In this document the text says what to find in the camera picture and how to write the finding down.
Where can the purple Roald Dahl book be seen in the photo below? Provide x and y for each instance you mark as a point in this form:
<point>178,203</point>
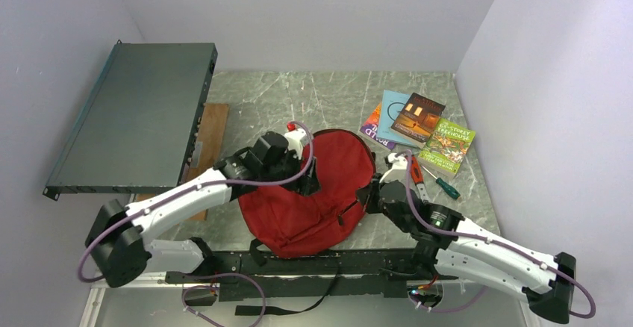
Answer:
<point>369,130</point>

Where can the green handled screwdriver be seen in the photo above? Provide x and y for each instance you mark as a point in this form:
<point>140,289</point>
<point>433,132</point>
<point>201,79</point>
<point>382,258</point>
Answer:
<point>445,186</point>

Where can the green Treehouse book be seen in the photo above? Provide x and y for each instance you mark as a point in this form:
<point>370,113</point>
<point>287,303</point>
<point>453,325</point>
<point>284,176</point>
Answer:
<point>446,148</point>

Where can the orange handled adjustable wrench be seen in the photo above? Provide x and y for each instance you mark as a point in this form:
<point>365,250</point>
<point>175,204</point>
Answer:
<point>414,181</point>

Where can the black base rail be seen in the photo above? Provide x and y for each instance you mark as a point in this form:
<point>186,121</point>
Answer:
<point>384,272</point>

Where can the dark house cover book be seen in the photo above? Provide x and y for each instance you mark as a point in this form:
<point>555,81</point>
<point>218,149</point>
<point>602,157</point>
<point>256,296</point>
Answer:
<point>417,120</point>

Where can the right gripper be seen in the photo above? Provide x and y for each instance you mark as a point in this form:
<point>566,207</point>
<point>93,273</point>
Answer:
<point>368,192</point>

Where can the wooden board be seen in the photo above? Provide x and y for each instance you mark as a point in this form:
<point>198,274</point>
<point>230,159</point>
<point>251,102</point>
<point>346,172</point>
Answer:
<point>208,141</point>

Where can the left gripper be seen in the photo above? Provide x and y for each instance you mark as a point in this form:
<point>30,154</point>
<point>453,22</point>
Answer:
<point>308,184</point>

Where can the dark grey rack server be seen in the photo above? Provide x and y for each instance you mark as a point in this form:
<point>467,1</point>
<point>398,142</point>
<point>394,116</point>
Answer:
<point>137,129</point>

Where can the red backpack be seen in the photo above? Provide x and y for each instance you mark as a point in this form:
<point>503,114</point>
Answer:
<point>295,226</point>

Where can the light blue booklet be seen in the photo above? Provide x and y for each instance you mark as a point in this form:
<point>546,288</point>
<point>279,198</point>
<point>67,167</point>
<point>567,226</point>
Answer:
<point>391,105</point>

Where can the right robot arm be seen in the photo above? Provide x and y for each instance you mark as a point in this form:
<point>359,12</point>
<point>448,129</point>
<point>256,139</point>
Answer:
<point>449,244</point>

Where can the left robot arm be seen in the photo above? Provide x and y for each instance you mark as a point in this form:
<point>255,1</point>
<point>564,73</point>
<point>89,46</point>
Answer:
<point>123,242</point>

